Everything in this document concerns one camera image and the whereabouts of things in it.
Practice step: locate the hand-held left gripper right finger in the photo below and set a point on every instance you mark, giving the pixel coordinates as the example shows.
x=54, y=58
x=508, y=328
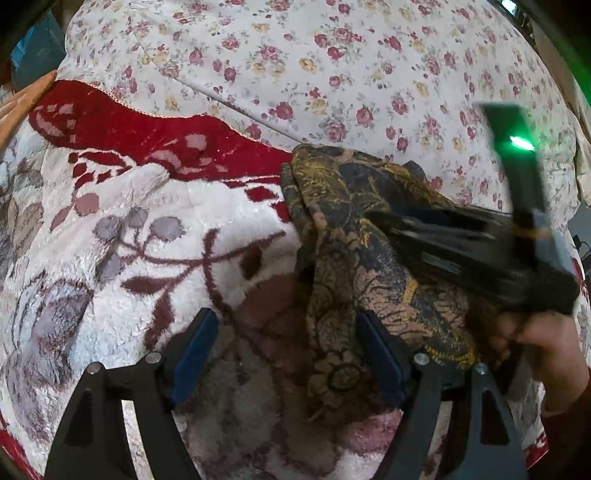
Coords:
x=383, y=360

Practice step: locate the white floral quilt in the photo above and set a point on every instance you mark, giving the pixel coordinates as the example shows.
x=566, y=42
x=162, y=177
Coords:
x=300, y=69

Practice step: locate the beige cloth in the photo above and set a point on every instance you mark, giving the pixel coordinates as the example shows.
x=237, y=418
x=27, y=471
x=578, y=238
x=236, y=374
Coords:
x=565, y=92

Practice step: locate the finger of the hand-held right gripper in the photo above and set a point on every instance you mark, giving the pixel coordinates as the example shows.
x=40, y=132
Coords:
x=438, y=224

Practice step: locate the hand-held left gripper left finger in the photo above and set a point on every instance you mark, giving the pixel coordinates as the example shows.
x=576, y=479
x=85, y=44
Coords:
x=194, y=355

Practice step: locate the person's right hand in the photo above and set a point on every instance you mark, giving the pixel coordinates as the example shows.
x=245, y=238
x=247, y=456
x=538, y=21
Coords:
x=554, y=355

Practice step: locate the dark floral patterned garment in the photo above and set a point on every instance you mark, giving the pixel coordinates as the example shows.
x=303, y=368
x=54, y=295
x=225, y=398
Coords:
x=341, y=258

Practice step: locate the orange patterned cloth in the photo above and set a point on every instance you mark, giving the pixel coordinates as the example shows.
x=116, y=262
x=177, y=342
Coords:
x=23, y=101

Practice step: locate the red and white plush blanket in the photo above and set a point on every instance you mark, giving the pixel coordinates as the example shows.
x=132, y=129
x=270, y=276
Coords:
x=115, y=230

